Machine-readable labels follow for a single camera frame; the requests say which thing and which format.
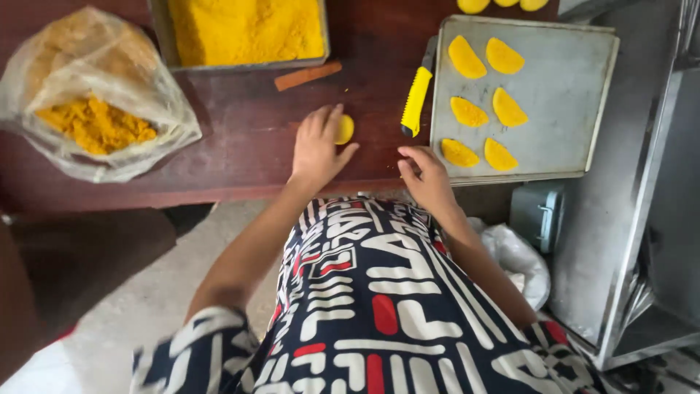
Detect brown wooden stick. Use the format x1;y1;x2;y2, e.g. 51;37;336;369
274;60;343;93

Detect grey metal baking sheet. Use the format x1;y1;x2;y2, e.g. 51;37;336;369
429;15;621;187

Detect steel rack cabinet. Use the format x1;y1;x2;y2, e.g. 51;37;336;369
549;0;700;372

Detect orange-yellow filling heap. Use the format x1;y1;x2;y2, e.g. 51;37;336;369
35;95;159;156

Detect person's left hand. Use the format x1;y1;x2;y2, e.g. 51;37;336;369
289;103;361;192

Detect round yellow dough disc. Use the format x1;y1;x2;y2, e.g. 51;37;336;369
334;114;355;146

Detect yellow-handled knife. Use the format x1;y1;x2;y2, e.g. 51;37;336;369
400;35;439;139

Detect clear plastic bag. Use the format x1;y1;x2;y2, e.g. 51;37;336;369
0;5;203;185

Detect group of folded yellow pastries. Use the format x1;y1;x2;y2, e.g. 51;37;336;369
441;35;529;172

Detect person's right hand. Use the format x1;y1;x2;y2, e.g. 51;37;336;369
396;145;461;221

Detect navy patterned shirt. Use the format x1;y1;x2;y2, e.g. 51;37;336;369
130;194;625;394

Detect deep metal tray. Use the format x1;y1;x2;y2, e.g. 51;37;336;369
147;0;332;73

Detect grey metal box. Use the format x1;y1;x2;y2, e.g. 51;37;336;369
509;183;565;254

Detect yellow breadcrumbs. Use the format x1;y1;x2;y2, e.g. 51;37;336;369
167;0;327;68

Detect dark brown wooden stool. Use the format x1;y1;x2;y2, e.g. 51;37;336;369
0;208;177;385

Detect white plastic bag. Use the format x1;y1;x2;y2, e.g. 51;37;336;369
467;217;552;312

